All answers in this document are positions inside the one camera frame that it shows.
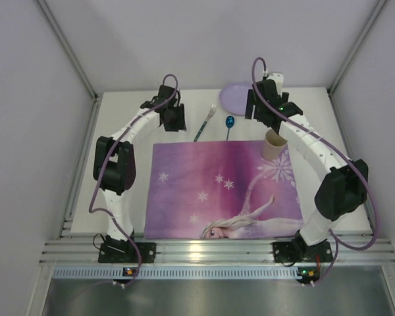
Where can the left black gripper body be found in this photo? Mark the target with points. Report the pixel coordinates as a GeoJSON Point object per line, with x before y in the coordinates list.
{"type": "Point", "coordinates": [174, 121]}

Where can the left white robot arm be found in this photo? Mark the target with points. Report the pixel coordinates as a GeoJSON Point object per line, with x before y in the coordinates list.
{"type": "Point", "coordinates": [114, 166]}

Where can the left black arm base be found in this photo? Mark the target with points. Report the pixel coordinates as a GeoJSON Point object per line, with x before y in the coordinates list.
{"type": "Point", "coordinates": [125, 252]}

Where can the lilac plastic plate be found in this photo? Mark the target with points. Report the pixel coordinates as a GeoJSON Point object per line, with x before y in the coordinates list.
{"type": "Point", "coordinates": [233, 98]}

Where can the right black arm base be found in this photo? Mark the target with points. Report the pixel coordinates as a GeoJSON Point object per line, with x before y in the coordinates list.
{"type": "Point", "coordinates": [298, 252]}

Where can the right aluminium frame post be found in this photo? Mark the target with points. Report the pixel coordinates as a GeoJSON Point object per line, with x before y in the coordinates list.
{"type": "Point", "coordinates": [362, 35]}

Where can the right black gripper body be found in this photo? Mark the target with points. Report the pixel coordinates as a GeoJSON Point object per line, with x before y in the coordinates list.
{"type": "Point", "coordinates": [255, 110]}

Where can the beige paper cup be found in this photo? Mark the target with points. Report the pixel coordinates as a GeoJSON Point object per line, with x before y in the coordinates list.
{"type": "Point", "coordinates": [272, 146]}

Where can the aluminium mounting rail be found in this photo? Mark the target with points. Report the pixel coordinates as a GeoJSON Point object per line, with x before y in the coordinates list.
{"type": "Point", "coordinates": [79, 250]}

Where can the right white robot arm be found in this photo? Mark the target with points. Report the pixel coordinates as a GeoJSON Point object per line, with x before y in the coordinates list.
{"type": "Point", "coordinates": [342, 188]}

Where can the fork with teal handle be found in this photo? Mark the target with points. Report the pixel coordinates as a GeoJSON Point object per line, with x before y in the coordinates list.
{"type": "Point", "coordinates": [210, 115]}

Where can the blue metallic spoon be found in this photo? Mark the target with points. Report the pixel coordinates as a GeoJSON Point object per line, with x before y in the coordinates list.
{"type": "Point", "coordinates": [229, 122]}

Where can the aluminium frame post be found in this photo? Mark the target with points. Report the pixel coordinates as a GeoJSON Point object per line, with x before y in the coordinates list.
{"type": "Point", "coordinates": [362, 35]}
{"type": "Point", "coordinates": [56, 29]}

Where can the left aluminium frame post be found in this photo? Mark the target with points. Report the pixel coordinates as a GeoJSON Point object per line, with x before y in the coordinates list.
{"type": "Point", "coordinates": [56, 29]}

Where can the purple printed placemat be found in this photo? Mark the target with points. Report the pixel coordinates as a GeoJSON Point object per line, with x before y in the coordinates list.
{"type": "Point", "coordinates": [216, 190]}

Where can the perforated cable duct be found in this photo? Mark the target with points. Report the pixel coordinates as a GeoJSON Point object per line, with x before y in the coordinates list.
{"type": "Point", "coordinates": [183, 272]}

